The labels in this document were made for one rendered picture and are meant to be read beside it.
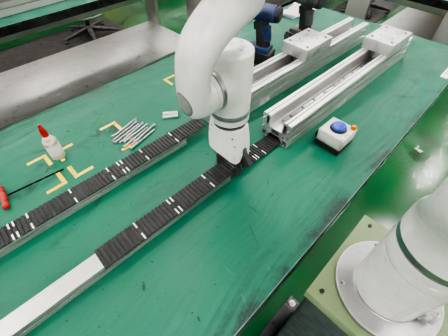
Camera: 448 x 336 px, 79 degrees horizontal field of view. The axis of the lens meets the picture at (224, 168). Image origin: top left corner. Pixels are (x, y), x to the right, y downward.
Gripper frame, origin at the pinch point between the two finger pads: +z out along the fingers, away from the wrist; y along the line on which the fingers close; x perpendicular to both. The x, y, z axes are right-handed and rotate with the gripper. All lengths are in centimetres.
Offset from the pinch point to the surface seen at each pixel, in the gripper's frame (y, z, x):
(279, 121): -1.6, -0.6, 22.9
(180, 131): -19.7, 0.4, -1.0
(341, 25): -21, -4, 88
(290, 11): -57, 2, 100
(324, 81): -2.2, -4.0, 46.1
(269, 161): 4.5, 3.9, 11.6
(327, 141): 12.8, 0.3, 26.9
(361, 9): -57, 23, 192
